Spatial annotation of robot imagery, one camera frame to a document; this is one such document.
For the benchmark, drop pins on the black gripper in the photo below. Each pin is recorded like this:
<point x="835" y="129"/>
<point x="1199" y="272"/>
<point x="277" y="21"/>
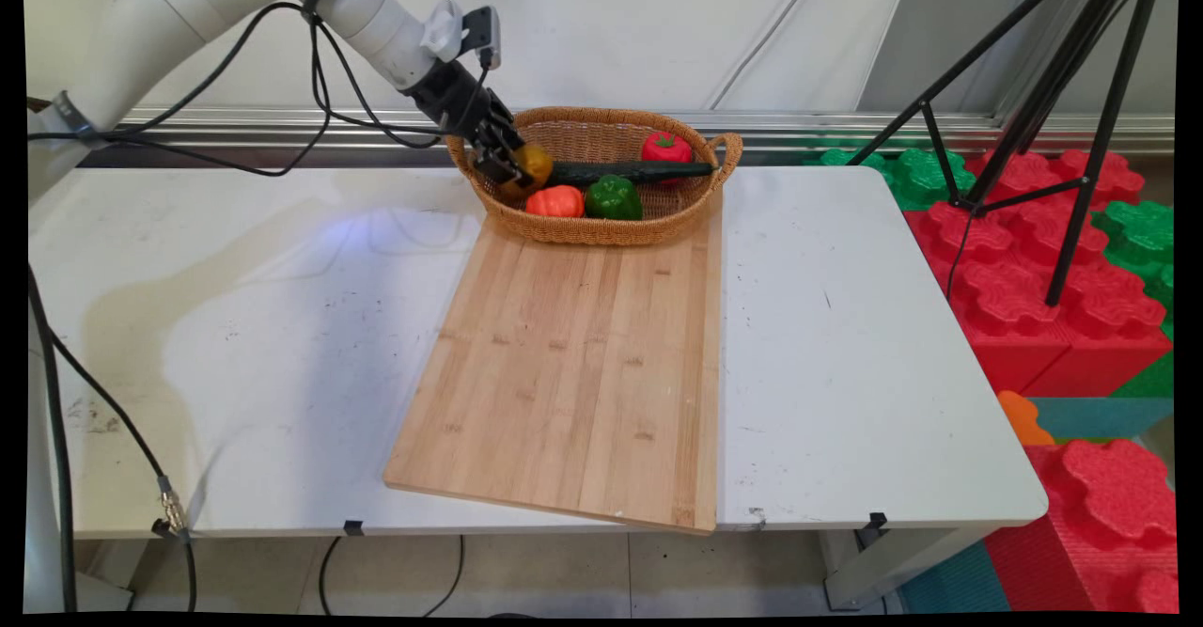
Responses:
<point x="456" y="96"/>

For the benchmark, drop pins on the yellow toy bell pepper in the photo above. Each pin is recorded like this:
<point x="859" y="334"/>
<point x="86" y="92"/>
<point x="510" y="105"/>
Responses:
<point x="538" y="166"/>

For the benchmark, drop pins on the orange toy bell pepper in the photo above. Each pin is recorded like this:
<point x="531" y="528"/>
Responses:
<point x="554" y="201"/>

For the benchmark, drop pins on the woven wicker basket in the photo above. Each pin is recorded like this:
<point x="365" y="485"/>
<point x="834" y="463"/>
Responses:
<point x="601" y="133"/>

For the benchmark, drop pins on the green toy bell pepper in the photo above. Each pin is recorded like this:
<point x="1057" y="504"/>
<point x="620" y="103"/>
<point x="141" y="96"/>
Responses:
<point x="613" y="197"/>

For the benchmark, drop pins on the dark green toy cucumber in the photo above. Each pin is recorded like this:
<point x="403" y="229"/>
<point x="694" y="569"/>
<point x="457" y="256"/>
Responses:
<point x="630" y="173"/>

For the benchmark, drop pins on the red toy bell pepper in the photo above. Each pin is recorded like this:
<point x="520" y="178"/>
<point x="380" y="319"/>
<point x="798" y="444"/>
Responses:
<point x="666" y="148"/>

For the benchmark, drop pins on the bamboo cutting board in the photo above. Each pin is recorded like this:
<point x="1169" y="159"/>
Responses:
<point x="578" y="364"/>

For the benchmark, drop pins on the black table edge clip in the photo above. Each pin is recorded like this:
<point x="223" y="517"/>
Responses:
<point x="162" y="528"/>
<point x="877" y="520"/>
<point x="353" y="526"/>

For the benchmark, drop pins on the green foam block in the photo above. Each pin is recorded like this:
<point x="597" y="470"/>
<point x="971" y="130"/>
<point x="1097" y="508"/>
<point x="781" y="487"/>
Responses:
<point x="1142" y="232"/>
<point x="916" y="176"/>

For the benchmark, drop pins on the large red foam block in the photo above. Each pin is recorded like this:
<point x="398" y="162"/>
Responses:
<point x="1024" y="298"/>

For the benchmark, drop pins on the black tripod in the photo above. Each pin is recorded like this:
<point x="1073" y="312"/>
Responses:
<point x="1062" y="82"/>

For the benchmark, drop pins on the grey table leg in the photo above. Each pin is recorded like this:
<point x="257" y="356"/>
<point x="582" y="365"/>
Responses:
<point x="888" y="561"/>

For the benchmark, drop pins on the orange foam piece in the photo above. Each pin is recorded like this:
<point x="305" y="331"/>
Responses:
<point x="1023" y="418"/>

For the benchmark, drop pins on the teal foam mat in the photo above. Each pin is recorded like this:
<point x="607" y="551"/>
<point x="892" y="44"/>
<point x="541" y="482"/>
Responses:
<point x="949" y="585"/>

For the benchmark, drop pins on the teal foam block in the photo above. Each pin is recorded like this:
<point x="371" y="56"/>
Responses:
<point x="1100" y="417"/>

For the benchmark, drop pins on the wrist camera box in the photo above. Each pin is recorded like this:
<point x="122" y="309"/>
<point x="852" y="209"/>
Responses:
<point x="481" y="33"/>

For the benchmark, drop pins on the aluminium wall rail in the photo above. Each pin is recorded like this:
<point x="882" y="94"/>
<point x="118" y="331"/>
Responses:
<point x="846" y="129"/>

